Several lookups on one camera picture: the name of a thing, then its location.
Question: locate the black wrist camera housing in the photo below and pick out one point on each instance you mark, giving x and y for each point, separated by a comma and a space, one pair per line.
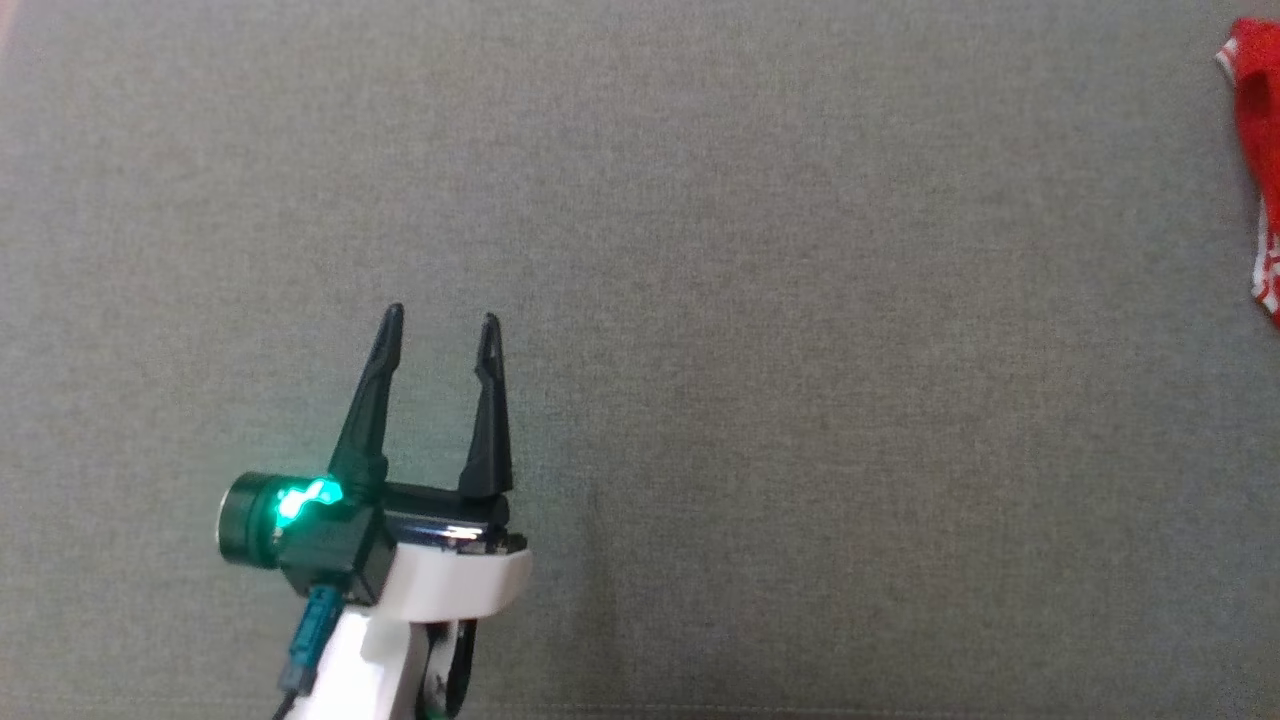
320, 550

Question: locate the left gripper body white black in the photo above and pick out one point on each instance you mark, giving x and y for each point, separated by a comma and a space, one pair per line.
450, 580

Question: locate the red white basketball jersey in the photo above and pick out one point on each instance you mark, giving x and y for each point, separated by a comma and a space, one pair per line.
1262, 120

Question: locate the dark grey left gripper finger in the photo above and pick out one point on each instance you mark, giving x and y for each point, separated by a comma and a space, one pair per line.
370, 420
490, 440

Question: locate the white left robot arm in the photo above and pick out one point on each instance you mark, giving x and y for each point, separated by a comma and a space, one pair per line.
370, 670

